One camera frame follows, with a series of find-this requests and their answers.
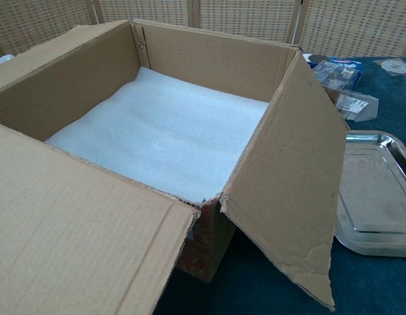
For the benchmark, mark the red brown cardboard box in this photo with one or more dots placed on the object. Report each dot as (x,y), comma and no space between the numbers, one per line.
(75,229)

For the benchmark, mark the white foam sheet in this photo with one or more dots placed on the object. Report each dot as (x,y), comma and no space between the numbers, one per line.
(157,131)

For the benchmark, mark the woven rattan folding screen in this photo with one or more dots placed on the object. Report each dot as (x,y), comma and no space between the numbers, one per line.
(239,16)

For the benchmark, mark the clear plastic pastry container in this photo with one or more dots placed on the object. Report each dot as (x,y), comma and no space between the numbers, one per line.
(357,105)

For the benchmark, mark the blue sandwich cookie package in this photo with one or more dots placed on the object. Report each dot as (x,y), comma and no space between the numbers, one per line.
(349,64)

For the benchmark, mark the stainless steel rectangular tray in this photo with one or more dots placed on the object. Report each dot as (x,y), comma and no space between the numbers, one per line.
(380,197)

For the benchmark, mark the round disc in clear bag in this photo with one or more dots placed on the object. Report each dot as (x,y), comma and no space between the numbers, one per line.
(395,67)

